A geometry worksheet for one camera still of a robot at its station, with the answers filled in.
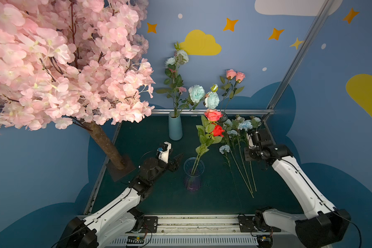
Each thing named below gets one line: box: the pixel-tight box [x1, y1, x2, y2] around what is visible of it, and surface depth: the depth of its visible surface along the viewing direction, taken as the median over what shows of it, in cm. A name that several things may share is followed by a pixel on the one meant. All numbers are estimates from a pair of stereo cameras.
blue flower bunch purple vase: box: [250, 115, 262, 133], surface depth 116 cm
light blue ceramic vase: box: [168, 111, 183, 142], surface depth 101 cm
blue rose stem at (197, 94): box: [179, 83, 221, 111], surface depth 67 cm
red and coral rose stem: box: [191, 109, 225, 176], surface depth 70 cm
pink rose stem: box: [219, 69, 246, 113], surface depth 92 cm
